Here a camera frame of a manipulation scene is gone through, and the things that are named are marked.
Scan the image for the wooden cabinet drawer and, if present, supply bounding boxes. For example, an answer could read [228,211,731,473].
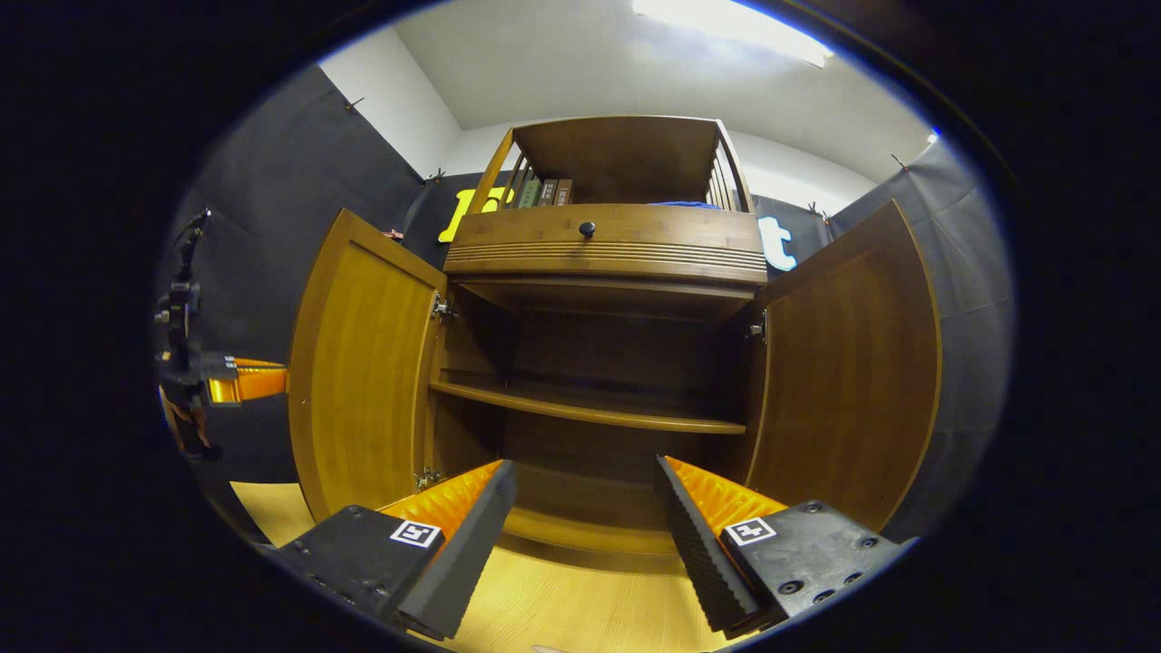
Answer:
[443,203,768,287]

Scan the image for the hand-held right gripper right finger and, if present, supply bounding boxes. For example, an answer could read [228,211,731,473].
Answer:
[657,453,908,636]

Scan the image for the wooden cabinet shelf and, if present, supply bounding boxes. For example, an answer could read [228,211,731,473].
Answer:
[429,370,747,435]

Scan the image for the wooden shoe cabinet door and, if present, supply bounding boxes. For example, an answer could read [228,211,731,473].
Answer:
[746,200,942,533]
[288,208,448,522]

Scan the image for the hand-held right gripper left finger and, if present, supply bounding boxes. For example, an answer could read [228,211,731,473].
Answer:
[277,459,520,641]

